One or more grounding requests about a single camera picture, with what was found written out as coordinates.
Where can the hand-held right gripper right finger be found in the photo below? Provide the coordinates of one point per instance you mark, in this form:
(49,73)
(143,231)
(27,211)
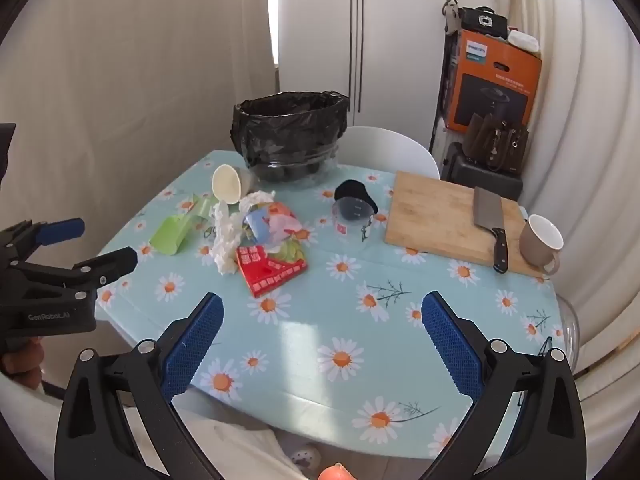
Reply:
(452,345)

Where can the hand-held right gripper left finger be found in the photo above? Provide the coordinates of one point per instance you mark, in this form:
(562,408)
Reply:
(195,345)

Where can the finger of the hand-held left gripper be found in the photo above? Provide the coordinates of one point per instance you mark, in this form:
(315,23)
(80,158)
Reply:
(110,262)
(60,230)

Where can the red snack packet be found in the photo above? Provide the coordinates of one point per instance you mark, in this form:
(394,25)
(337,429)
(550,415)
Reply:
(265,272)

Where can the waste bin with black bag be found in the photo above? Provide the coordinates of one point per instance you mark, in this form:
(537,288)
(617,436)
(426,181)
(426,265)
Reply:
(285,130)

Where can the person's left hand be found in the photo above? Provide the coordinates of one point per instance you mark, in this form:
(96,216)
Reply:
(22,360)

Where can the green plastic wrapper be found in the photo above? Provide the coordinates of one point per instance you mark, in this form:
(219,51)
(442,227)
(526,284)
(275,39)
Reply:
(170,235)

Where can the person's white clothing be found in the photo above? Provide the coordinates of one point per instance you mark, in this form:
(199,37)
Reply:
(225,445)

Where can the crumpled white tissue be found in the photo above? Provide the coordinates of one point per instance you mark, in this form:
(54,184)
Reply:
(225,240)

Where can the clear plastic chair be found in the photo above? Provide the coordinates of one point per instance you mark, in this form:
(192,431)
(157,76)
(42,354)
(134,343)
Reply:
(567,320)

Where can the blue floral tablecloth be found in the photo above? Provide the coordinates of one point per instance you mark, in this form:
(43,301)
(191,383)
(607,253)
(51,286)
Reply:
(310,320)

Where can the beige mug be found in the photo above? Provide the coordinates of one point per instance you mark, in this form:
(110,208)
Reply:
(537,250)

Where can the wooden cutting board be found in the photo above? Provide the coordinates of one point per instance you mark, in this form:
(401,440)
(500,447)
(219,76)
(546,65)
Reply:
(430,215)

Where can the beige paper cup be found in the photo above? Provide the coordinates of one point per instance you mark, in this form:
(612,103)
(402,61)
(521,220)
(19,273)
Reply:
(227,183)

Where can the colourful snack packet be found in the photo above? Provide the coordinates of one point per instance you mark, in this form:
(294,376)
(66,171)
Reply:
(280,225)

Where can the white patterned slipper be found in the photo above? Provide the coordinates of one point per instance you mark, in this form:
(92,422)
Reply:
(305,457)

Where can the clear measuring cup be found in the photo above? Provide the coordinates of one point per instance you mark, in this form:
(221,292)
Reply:
(350,215)

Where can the black suitcase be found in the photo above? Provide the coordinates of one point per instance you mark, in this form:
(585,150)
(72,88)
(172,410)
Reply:
(475,177)

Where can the beige curtain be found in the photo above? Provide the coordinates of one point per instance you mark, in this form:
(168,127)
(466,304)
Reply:
(125,60)

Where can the white chair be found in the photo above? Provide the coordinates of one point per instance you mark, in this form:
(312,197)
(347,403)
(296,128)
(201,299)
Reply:
(390,150)

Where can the brown leather bag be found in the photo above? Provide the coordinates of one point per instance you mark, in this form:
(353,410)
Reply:
(480,135)

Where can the white curtain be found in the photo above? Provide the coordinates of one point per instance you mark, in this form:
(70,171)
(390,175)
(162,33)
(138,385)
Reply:
(590,160)

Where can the orange cardboard box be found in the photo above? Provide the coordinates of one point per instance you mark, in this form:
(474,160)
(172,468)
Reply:
(520,65)

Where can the white pouch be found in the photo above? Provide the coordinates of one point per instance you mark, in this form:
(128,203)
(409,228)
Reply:
(522,40)

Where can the white wardrobe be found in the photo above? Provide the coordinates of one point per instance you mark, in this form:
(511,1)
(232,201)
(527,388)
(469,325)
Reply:
(400,35)

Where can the black handbag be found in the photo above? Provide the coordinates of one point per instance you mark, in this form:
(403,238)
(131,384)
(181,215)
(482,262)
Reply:
(480,20)

